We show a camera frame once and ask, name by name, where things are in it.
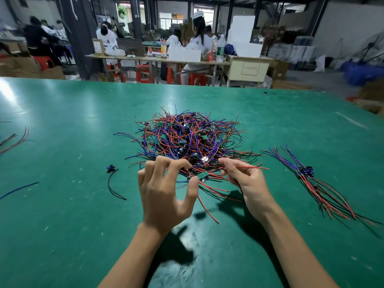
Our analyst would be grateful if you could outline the person's left forearm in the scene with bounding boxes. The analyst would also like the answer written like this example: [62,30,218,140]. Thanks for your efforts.
[97,222,169,288]

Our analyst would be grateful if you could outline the white sack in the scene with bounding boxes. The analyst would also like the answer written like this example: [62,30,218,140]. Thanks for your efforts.
[313,54,326,73]

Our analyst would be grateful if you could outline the flat cardboard sheets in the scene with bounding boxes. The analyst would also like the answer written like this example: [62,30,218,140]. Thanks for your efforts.
[346,80,384,116]

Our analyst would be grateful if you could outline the loose blue wire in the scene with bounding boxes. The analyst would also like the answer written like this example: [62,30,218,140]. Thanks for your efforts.
[0,182,40,201]

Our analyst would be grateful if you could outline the person's right forearm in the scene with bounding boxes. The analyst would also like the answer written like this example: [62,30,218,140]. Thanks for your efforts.
[259,203,340,288]

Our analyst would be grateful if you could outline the black wire with connector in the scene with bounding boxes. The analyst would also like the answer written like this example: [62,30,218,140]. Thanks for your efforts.
[106,164,127,201]

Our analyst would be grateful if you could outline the blue bags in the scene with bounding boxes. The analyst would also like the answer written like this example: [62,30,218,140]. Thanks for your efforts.
[341,60,384,86]

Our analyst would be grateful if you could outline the bundle of sorted wired connectors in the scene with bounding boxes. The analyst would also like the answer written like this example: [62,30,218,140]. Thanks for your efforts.
[260,144,382,229]

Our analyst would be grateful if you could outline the pile of tangled wired boards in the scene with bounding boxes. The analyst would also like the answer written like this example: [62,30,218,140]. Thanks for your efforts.
[113,105,264,177]

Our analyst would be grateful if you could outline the red plastic stool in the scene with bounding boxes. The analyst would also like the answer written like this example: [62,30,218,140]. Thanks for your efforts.
[32,56,55,71]
[136,65,157,84]
[188,73,208,87]
[166,67,182,85]
[107,64,127,83]

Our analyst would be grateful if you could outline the standing fan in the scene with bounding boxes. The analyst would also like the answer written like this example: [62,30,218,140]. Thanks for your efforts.
[350,32,384,67]

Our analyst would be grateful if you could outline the long wooden work table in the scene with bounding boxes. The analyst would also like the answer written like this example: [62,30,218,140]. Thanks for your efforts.
[140,56,231,87]

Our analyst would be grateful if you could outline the clear plastic water bottle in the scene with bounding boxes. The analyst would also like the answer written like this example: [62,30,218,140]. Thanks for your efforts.
[216,34,226,63]

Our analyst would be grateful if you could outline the brown cardboard box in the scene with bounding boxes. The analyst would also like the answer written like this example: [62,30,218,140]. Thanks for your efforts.
[268,59,290,81]

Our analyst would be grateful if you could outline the loose red and black wires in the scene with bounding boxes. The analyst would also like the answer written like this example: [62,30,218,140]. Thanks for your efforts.
[0,126,31,155]

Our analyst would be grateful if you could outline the dark flat panel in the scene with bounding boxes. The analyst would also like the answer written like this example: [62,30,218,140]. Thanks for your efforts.
[116,38,145,57]

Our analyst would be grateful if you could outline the dark steel pillar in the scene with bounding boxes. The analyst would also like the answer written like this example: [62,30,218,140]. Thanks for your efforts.
[55,0,100,81]

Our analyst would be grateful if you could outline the framed paper sign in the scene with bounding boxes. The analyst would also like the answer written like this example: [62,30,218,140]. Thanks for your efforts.
[92,38,106,56]

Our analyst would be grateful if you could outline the beige cabinet with label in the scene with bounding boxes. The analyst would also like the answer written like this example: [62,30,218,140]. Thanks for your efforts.
[224,55,273,88]

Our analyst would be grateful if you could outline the person's left hand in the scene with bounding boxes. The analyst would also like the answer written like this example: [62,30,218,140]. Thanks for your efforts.
[138,156,200,239]

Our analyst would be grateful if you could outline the brown cardboard boxes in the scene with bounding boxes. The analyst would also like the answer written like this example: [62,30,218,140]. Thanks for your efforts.
[0,56,66,80]

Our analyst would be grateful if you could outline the stack of white foam boxes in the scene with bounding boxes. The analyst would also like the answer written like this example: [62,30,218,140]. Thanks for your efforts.
[227,15,263,58]

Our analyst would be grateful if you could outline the white boxes on table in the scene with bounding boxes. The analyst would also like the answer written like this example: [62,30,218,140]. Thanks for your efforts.
[168,46,202,63]

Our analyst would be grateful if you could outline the person's right hand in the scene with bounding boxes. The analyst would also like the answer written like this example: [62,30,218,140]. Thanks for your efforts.
[218,158,272,223]

